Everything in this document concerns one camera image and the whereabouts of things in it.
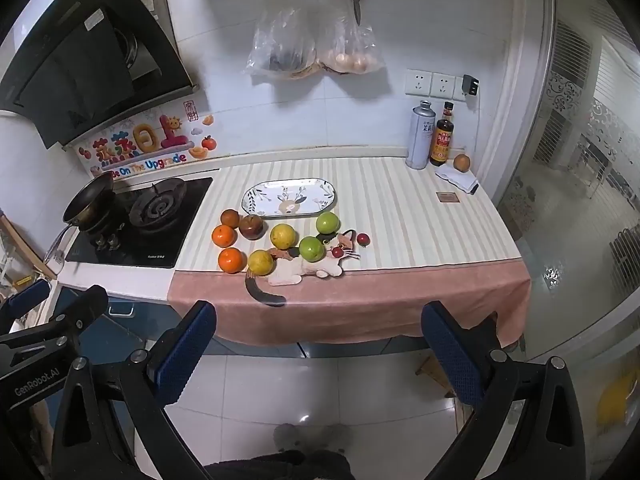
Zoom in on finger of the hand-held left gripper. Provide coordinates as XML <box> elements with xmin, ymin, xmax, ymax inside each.
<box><xmin>0</xmin><ymin>285</ymin><xmax>109</xmax><ymax>356</ymax></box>
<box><xmin>0</xmin><ymin>279</ymin><xmax>52</xmax><ymax>333</ymax></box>

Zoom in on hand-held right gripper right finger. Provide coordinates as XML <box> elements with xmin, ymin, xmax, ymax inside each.
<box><xmin>421</xmin><ymin>301</ymin><xmax>587</xmax><ymax>480</ymax></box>

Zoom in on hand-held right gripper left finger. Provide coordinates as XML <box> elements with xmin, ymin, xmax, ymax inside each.
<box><xmin>50</xmin><ymin>300</ymin><xmax>218</xmax><ymax>480</ymax></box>

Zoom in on yellow citrus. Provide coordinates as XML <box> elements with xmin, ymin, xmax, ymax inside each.
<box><xmin>270</xmin><ymin>223</ymin><xmax>298</xmax><ymax>250</ymax></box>
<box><xmin>248</xmin><ymin>249</ymin><xmax>275</xmax><ymax>276</ymax></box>

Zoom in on dark red apple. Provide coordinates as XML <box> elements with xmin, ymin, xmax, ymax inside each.
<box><xmin>238</xmin><ymin>215</ymin><xmax>264</xmax><ymax>240</ymax></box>

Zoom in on green lime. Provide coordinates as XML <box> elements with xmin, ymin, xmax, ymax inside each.
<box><xmin>298</xmin><ymin>236</ymin><xmax>325</xmax><ymax>262</ymax></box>

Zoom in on patterned oval plate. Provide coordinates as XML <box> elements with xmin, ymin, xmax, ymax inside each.
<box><xmin>242</xmin><ymin>178</ymin><xmax>339</xmax><ymax>219</ymax></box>

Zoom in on blue kitchen cabinet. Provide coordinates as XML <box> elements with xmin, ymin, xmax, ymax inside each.
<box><xmin>50</xmin><ymin>282</ymin><xmax>431</xmax><ymax>441</ymax></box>

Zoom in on black gas stove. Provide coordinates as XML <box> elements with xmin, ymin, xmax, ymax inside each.
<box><xmin>65</xmin><ymin>176</ymin><xmax>214</xmax><ymax>268</ymax></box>

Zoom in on black frying pan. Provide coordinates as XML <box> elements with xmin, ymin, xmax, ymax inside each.
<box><xmin>44</xmin><ymin>172</ymin><xmax>117</xmax><ymax>266</ymax></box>

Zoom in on grey slipper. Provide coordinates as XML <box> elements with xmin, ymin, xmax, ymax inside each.
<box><xmin>312</xmin><ymin>425</ymin><xmax>351</xmax><ymax>453</ymax></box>
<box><xmin>274</xmin><ymin>423</ymin><xmax>312</xmax><ymax>453</ymax></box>

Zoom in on striped tablecloth with pink border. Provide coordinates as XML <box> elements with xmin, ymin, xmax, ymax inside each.
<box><xmin>167</xmin><ymin>157</ymin><xmax>532</xmax><ymax>347</ymax></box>

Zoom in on person's dark pants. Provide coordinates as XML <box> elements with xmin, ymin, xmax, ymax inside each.
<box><xmin>202</xmin><ymin>452</ymin><xmax>358</xmax><ymax>480</ymax></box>

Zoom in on cat-shaped mat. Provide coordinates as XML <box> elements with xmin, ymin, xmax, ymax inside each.
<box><xmin>244</xmin><ymin>230</ymin><xmax>362</xmax><ymax>307</ymax></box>

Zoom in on yellow object behind glass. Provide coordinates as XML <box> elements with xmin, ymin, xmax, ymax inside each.
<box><xmin>597</xmin><ymin>375</ymin><xmax>639</xmax><ymax>426</ymax></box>

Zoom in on white cloth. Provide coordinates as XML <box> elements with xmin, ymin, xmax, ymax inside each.
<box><xmin>435</xmin><ymin>165</ymin><xmax>480</xmax><ymax>195</ymax></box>

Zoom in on dark sauce bottle yellow label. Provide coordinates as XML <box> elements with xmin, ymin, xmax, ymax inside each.
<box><xmin>430</xmin><ymin>119</ymin><xmax>455</xmax><ymax>167</ymax></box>

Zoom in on grey metal can bottle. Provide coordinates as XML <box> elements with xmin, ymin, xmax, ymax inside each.
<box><xmin>405</xmin><ymin>100</ymin><xmax>434</xmax><ymax>170</ymax></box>

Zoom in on black range hood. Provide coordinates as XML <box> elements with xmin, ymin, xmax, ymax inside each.
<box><xmin>0</xmin><ymin>0</ymin><xmax>198</xmax><ymax>151</ymax></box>

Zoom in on clear plastic bag dark contents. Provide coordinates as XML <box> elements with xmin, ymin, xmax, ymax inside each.
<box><xmin>245</xmin><ymin>7</ymin><xmax>319</xmax><ymax>81</ymax></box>

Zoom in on clear plastic bag of eggs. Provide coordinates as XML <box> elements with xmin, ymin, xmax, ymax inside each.
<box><xmin>317</xmin><ymin>15</ymin><xmax>386</xmax><ymax>77</ymax></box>

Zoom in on colourful wall sticker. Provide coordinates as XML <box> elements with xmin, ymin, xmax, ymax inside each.
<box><xmin>77</xmin><ymin>101</ymin><xmax>217</xmax><ymax>181</ymax></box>

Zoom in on white wall outlet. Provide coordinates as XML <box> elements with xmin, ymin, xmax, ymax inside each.
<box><xmin>405</xmin><ymin>69</ymin><xmax>433</xmax><ymax>97</ymax></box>
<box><xmin>431</xmin><ymin>72</ymin><xmax>457</xmax><ymax>101</ymax></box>

